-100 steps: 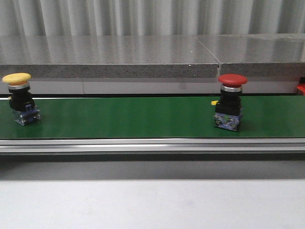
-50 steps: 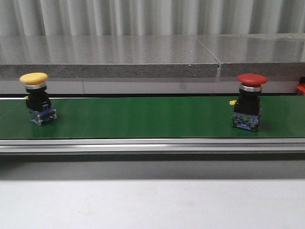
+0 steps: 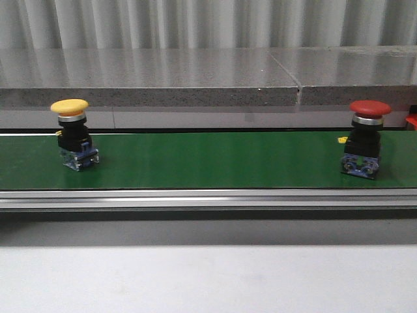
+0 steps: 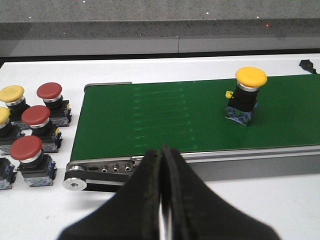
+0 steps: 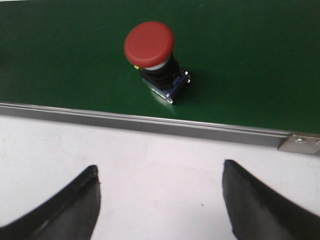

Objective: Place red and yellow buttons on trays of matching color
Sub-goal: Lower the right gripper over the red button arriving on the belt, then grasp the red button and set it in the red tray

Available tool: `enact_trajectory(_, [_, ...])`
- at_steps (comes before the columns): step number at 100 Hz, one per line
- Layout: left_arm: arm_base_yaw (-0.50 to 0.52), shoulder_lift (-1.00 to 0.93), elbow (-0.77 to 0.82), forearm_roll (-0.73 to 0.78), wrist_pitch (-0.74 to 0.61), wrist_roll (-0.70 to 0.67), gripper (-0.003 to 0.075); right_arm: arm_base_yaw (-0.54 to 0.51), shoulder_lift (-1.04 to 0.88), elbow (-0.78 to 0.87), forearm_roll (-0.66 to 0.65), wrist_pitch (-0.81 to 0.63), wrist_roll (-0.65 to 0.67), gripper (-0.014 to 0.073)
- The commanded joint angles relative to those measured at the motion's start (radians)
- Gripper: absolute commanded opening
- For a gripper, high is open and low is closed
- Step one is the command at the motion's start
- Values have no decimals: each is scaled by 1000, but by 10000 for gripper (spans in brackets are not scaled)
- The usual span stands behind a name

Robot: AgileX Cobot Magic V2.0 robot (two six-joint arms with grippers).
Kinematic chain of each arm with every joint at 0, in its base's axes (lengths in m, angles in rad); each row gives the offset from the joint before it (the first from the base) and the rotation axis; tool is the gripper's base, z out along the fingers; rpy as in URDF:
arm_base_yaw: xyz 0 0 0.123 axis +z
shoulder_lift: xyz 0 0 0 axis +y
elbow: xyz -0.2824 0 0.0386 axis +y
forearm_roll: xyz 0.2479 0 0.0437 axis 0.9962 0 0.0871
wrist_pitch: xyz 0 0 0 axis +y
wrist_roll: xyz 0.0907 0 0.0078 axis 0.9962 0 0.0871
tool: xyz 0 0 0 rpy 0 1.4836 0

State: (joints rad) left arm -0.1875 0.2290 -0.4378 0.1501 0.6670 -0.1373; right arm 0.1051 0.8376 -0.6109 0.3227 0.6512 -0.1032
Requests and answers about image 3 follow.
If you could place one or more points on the green conveyor belt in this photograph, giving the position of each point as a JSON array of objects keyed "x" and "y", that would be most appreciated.
[{"x": 309, "y": 159}]

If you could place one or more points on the red plastic tray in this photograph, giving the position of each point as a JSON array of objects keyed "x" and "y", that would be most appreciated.
[{"x": 411, "y": 122}]

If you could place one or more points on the yellow mushroom push button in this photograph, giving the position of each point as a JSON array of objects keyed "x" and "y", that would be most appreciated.
[{"x": 74, "y": 140}]

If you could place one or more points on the aluminium conveyor side rail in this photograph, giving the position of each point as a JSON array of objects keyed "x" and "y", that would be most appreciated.
[{"x": 287, "y": 199}]

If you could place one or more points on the grey stone slab left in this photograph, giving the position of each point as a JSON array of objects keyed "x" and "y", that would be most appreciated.
[{"x": 144, "y": 78}]

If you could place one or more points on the red mushroom push button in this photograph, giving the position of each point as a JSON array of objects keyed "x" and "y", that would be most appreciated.
[{"x": 361, "y": 155}]

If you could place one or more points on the white pleated curtain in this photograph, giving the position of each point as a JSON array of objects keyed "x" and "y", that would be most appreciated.
[{"x": 206, "y": 24}]

